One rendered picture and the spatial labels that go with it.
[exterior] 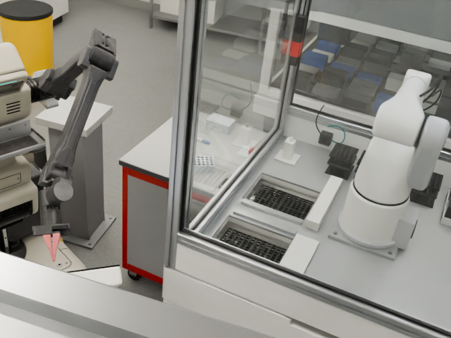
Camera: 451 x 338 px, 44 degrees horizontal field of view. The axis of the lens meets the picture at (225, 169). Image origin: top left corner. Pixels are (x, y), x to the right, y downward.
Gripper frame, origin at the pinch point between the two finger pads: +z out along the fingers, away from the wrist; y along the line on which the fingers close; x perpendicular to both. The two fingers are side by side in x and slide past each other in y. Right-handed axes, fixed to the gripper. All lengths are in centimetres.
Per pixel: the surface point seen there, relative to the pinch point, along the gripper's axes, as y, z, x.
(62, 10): 15, -295, 370
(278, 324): 62, 27, -5
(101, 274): 11.4, 8.2, -26.6
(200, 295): 42.3, 15.2, 7.6
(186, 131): 36, -26, -30
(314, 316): 69, 26, -15
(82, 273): 6.9, 7.4, -26.7
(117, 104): 50, -150, 265
